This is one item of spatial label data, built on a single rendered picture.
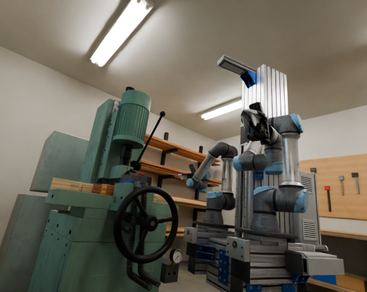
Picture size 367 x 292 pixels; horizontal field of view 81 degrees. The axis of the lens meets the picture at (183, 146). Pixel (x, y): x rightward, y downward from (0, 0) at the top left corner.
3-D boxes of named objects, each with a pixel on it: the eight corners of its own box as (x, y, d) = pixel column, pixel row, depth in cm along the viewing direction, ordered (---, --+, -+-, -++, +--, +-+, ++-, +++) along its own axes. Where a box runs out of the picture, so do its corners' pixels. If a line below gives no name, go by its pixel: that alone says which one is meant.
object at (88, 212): (83, 218, 85) (85, 207, 87) (69, 214, 101) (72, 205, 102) (163, 223, 109) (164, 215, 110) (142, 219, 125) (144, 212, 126)
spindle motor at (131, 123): (120, 137, 110) (131, 85, 119) (106, 143, 123) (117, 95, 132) (149, 146, 120) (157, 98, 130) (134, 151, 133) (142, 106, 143)
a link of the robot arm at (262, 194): (258, 211, 124) (258, 188, 128) (282, 213, 116) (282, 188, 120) (249, 210, 116) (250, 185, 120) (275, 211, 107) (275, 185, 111)
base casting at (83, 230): (70, 242, 81) (76, 216, 84) (44, 225, 124) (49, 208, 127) (165, 243, 108) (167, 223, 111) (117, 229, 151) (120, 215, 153)
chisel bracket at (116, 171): (118, 180, 109) (122, 164, 112) (108, 181, 120) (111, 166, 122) (131, 182, 114) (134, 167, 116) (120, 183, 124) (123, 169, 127)
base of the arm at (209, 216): (215, 223, 166) (216, 210, 169) (227, 225, 153) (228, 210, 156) (199, 221, 160) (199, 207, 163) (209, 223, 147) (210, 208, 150)
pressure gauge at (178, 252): (171, 268, 100) (173, 249, 103) (166, 266, 103) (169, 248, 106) (181, 267, 104) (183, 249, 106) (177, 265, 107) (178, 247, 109)
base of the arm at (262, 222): (264, 230, 123) (264, 212, 126) (287, 233, 109) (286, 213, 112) (244, 228, 117) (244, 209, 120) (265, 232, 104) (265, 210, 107)
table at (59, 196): (59, 205, 73) (64, 187, 74) (44, 202, 95) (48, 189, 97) (190, 218, 109) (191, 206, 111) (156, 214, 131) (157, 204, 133)
